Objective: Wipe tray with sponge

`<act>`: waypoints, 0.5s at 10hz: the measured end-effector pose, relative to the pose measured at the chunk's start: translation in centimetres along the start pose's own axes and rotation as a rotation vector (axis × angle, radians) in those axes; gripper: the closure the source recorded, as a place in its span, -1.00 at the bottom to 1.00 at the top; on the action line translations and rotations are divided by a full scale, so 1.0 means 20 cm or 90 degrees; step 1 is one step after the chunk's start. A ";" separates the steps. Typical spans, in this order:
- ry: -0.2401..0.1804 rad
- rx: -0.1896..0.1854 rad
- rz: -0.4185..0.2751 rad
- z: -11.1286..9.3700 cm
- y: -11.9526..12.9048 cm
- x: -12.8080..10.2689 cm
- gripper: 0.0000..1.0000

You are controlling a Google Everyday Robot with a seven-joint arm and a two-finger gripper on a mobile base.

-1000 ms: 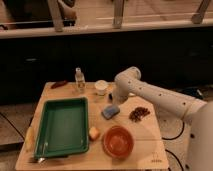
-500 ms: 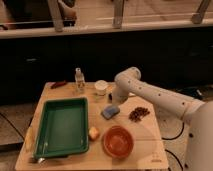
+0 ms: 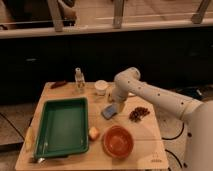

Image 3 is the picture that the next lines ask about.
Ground black cable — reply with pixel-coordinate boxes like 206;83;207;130
161;120;186;171

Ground green plastic tray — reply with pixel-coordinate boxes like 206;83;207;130
34;98;89;158

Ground red brown pepper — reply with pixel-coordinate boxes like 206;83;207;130
50;80;67;89

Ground orange bowl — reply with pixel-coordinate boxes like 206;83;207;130
102;125;134;159

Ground metal spoon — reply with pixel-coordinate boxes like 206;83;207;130
28;154;70;165

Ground white cup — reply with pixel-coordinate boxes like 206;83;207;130
94;80;108;96

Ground blue sponge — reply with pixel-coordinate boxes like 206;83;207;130
101;105;117;120

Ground pile of brown beans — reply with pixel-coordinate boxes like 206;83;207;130
129;107;150;122

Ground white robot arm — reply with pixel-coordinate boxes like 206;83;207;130
112;67;213;171

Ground clear spray bottle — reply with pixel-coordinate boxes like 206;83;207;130
75;67;85;93

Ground wooden railing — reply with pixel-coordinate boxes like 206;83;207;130
0;0;213;39

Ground yellow round fruit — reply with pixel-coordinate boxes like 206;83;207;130
89;127;100;141

